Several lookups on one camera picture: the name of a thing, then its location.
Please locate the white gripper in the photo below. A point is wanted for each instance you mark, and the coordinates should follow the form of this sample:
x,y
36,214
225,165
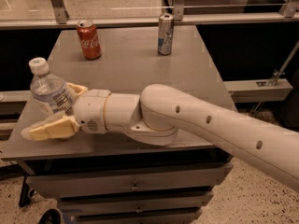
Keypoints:
x,y
91,110

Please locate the clear plastic water bottle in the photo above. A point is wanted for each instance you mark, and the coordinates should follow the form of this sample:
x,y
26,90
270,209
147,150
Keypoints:
x,y
50,91

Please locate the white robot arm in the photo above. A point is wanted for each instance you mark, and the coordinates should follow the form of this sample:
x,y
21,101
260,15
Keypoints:
x,y
157,114

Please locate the red coca-cola can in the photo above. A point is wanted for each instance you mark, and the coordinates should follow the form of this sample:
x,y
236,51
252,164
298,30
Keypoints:
x,y
89,41

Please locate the silver blue redbull can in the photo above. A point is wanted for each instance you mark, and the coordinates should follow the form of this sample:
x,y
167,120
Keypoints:
x,y
165,33

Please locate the grey drawer cabinet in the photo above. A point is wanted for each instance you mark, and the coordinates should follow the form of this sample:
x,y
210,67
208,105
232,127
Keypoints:
x,y
129,63

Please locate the black shoe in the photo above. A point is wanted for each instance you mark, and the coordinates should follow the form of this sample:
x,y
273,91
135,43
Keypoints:
x,y
51,216

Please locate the middle grey drawer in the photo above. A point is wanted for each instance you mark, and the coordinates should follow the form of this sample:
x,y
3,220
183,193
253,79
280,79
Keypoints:
x,y
136,202

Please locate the grey drawer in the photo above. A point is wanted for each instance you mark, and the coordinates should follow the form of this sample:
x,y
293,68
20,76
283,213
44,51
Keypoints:
x,y
136,202
168,216
131,180

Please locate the top grey drawer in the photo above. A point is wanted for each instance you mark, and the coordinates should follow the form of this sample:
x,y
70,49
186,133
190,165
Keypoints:
x,y
131,180

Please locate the bottom grey drawer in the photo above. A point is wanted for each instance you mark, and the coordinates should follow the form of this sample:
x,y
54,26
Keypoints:
x,y
168,216

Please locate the metal railing frame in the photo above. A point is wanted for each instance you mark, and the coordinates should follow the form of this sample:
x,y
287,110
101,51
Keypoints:
x,y
243,46

